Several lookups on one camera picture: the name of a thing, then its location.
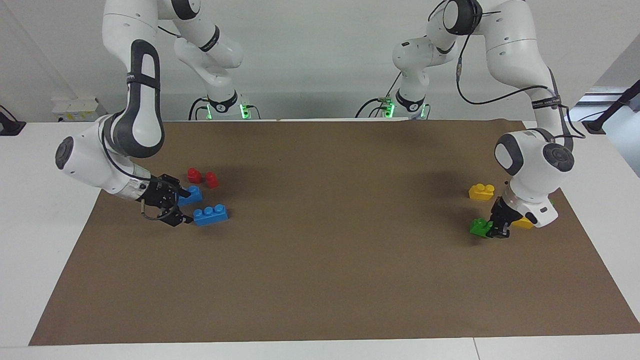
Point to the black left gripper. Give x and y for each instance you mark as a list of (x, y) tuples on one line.
[(502, 212)]

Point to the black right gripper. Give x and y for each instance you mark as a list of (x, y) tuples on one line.
[(160, 195)]

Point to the blue three-stud toy brick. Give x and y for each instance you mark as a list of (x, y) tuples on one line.
[(212, 216), (195, 195)]

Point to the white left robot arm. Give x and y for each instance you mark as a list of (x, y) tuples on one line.
[(535, 170)]

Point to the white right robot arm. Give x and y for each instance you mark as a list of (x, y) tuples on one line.
[(145, 100)]

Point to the yellow two-stud toy brick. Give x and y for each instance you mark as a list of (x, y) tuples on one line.
[(522, 223), (481, 192)]

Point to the red small toy brick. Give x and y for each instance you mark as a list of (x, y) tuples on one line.
[(194, 175), (212, 180)]

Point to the brown paper mat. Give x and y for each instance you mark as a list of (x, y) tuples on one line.
[(325, 260)]

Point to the black angled stand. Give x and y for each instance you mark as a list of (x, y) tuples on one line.
[(612, 105)]

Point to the black table clamp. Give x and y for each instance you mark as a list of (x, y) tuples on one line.
[(10, 127)]

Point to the white wall power box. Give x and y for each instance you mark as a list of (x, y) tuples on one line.
[(75, 109)]

